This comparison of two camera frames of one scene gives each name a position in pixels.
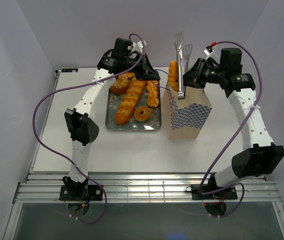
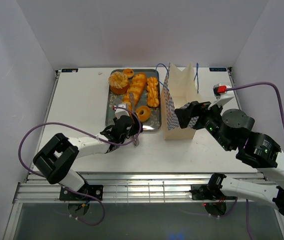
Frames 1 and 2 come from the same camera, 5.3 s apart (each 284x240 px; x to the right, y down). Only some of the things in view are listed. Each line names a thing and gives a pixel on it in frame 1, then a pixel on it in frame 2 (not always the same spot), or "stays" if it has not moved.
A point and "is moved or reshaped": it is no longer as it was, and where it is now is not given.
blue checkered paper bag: [185, 117] is moved or reshaped
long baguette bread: [130, 101] stays
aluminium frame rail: [141, 188] stays
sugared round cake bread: [121, 85] stays
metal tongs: [183, 54] → [131, 96]
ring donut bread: [143, 117] stays
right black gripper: [193, 76] → [193, 110]
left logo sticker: [69, 70] stays
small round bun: [130, 75] stays
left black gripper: [146, 72] → [135, 127]
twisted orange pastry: [152, 94] stays
